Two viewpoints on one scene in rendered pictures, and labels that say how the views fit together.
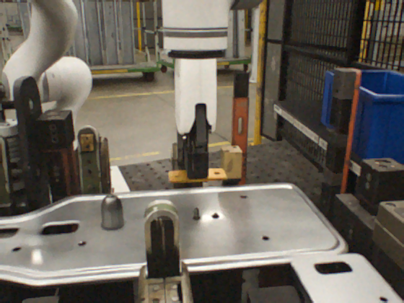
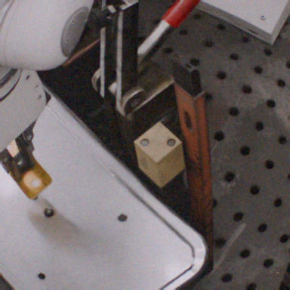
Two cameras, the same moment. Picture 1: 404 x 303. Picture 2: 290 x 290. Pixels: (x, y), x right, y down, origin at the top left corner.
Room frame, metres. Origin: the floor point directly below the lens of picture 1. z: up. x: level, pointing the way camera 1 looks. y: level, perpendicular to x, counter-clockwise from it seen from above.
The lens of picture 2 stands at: (0.46, -0.49, 1.86)
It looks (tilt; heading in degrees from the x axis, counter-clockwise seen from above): 59 degrees down; 67
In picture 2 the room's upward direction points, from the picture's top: 11 degrees counter-clockwise
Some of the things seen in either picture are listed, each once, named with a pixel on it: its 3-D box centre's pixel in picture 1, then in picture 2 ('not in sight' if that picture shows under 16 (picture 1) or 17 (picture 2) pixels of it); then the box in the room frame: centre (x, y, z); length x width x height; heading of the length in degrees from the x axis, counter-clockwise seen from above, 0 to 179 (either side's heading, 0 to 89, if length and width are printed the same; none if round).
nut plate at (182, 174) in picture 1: (197, 172); (20, 162); (0.52, 0.01, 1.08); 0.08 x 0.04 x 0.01; 98
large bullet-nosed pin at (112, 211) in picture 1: (112, 213); not in sight; (0.51, 0.14, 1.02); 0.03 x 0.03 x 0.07
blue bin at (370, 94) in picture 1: (379, 110); not in sight; (0.83, -0.38, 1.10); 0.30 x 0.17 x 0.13; 1
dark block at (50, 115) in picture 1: (68, 212); not in sight; (0.70, 0.28, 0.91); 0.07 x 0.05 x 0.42; 8
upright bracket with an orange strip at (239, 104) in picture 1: (237, 198); (200, 191); (0.69, -0.07, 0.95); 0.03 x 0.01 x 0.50; 98
